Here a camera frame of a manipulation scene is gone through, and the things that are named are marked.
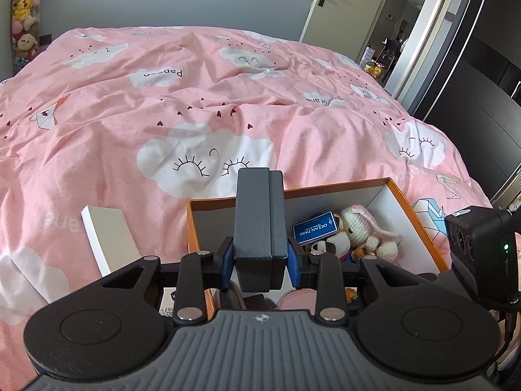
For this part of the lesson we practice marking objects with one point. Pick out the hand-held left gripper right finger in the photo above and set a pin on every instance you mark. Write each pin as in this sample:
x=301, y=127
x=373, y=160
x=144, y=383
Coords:
x=294, y=264

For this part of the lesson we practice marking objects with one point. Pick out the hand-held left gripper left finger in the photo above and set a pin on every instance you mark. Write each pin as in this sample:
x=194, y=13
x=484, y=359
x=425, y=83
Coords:
x=228, y=264

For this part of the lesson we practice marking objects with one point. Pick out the pink pouch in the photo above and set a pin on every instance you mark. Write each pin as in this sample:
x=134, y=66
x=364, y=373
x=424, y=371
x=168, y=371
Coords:
x=297, y=299

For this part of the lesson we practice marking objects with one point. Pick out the orange cardboard box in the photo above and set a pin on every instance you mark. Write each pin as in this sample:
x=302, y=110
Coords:
x=211, y=228

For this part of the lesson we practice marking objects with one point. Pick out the blue hang tag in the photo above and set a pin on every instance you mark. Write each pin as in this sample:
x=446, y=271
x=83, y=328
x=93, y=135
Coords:
x=315, y=228

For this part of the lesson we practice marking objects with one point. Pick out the black textured box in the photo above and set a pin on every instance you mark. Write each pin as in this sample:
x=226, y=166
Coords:
x=256, y=220

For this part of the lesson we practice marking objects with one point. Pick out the white pink crochet bunny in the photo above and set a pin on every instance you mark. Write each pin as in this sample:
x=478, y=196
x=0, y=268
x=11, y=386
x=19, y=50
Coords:
x=358, y=224

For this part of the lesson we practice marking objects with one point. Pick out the long white box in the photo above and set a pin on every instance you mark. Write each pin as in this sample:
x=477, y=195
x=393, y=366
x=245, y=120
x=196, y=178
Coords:
x=110, y=236

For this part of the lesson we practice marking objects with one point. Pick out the black wardrobe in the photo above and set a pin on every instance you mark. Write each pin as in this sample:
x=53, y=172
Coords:
x=480, y=89

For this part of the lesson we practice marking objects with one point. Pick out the pink cloud print blanket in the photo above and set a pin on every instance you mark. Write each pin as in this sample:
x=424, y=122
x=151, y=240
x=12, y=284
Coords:
x=122, y=110

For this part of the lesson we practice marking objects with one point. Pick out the yellow packets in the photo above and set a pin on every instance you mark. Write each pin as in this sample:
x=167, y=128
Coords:
x=374, y=69

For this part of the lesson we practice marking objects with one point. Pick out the dark chair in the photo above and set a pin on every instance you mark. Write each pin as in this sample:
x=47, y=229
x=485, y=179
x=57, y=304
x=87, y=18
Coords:
x=390, y=51

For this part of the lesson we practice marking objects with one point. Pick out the beige door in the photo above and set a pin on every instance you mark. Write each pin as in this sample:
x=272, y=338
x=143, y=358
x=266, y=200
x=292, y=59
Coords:
x=346, y=12

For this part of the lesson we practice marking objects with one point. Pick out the tall tube of plush toys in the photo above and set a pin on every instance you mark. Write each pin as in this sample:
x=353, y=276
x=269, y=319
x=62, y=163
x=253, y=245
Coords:
x=24, y=8

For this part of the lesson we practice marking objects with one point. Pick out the white door frame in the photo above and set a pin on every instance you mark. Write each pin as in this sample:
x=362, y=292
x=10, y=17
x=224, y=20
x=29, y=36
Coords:
x=431, y=36

